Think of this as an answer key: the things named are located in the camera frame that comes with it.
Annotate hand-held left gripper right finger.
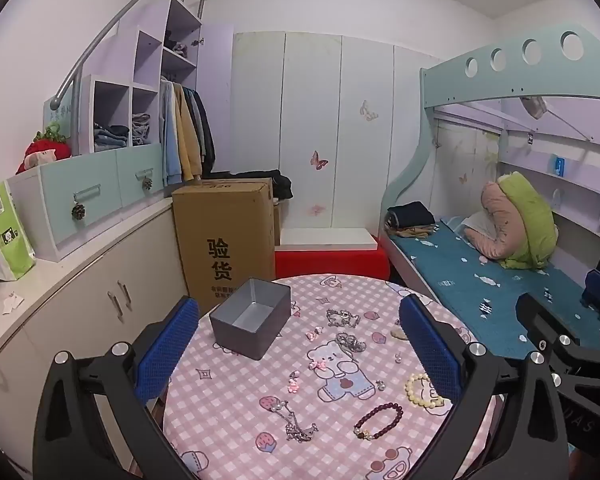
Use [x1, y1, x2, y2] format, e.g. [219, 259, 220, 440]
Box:
[399, 294, 571, 480]

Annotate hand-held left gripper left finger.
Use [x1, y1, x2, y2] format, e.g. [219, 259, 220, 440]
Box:
[32, 295, 201, 480]

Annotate grey metal tin box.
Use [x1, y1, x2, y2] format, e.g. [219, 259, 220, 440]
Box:
[209, 277, 292, 361]

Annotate thin silver chain necklace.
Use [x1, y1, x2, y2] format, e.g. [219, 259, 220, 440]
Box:
[336, 331, 368, 356]

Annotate blue patterned bed sheet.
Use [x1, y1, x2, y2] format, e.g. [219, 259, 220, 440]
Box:
[397, 215, 600, 361]

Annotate green blanket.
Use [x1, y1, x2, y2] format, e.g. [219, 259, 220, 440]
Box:
[495, 171, 560, 270]

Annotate pink checkered tablecloth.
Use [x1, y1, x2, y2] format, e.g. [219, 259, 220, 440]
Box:
[162, 274, 498, 480]

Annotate white low cabinet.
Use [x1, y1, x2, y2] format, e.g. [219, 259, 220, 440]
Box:
[0, 195, 191, 466]

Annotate white pillow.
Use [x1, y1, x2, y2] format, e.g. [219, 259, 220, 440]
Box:
[459, 211, 501, 241]

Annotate folded tan cloth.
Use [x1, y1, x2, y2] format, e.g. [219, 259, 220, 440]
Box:
[390, 225, 438, 240]

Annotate large cardboard box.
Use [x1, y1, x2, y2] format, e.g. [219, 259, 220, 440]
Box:
[171, 177, 277, 301]

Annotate folded dark clothes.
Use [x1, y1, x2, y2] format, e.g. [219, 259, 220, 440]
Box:
[386, 201, 436, 228]

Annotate white board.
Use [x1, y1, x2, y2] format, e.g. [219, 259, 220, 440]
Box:
[275, 228, 379, 252]

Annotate mint drawer unit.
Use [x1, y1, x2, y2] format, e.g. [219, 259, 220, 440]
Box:
[7, 141, 166, 261]

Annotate grey hanging cloth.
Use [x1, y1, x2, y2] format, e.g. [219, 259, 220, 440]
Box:
[520, 95, 548, 120]

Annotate green and white bag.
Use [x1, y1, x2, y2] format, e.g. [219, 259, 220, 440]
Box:
[0, 180, 37, 281]

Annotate black clothes pile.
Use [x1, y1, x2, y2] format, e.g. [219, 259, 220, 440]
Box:
[245, 170, 294, 202]

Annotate light blue hanging shirt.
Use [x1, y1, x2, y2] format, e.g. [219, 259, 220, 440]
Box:
[159, 80, 183, 186]

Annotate yellow hanging jacket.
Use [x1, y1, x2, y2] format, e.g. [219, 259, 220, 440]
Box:
[172, 84, 203, 181]

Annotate dark hanging jackets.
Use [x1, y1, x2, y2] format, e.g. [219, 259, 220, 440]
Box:
[187, 87, 216, 176]

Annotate red strawberry plush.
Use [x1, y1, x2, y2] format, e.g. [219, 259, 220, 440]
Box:
[16, 125, 73, 175]

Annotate grey metal handrail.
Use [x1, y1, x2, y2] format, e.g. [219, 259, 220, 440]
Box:
[50, 0, 211, 111]

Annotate purple staircase shelf cabinet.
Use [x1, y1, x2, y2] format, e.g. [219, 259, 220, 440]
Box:
[80, 0, 203, 156]

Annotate cream bead bracelet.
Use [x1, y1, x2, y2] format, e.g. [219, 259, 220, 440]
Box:
[405, 372, 438, 411]

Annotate purple bead bracelet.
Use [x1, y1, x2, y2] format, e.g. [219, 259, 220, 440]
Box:
[353, 404, 405, 442]

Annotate thick silver chain necklace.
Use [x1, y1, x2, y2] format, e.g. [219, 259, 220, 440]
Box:
[326, 307, 362, 327]

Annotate silver pearl necklace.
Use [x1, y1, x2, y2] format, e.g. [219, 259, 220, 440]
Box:
[267, 397, 319, 443]

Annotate mint bunk bed frame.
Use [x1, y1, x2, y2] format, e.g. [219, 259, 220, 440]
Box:
[380, 15, 600, 311]

